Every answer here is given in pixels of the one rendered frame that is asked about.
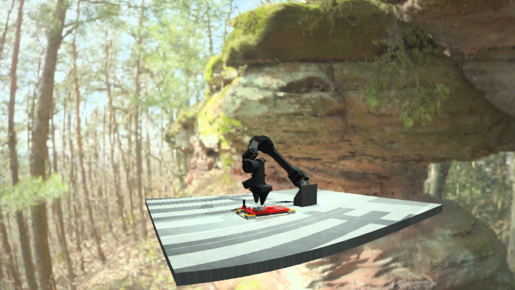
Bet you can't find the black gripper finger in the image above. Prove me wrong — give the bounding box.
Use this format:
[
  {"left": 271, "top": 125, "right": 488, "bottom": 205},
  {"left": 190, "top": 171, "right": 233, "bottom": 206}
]
[
  {"left": 248, "top": 189, "right": 259, "bottom": 203},
  {"left": 257, "top": 192, "right": 270, "bottom": 206}
]

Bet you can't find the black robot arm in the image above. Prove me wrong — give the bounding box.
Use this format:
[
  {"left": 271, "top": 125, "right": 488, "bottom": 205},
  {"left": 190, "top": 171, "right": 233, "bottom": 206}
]
[{"left": 241, "top": 135, "right": 310, "bottom": 189}]

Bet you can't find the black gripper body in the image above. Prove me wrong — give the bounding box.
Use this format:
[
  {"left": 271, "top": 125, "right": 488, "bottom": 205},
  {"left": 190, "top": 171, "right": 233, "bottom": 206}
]
[{"left": 250, "top": 172, "right": 272, "bottom": 192}]

